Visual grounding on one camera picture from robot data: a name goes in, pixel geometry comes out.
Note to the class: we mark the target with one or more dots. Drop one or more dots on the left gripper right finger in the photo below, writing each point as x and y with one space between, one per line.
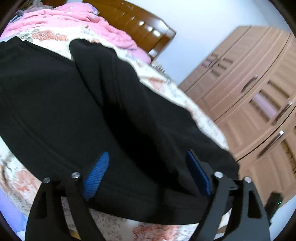
248 219

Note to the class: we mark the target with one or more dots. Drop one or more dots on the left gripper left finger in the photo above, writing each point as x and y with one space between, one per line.
59 210

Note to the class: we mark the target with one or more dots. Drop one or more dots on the black pants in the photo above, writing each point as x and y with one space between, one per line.
58 116

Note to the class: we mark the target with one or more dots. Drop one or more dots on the floral cream bedspread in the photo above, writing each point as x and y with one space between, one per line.
19 186

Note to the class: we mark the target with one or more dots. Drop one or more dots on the light wooden wardrobe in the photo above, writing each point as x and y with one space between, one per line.
246 85

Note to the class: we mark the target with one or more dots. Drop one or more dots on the brown wooden headboard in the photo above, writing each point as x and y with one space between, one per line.
122 23

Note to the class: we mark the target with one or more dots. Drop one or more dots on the pink quilt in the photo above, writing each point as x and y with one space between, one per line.
69 23

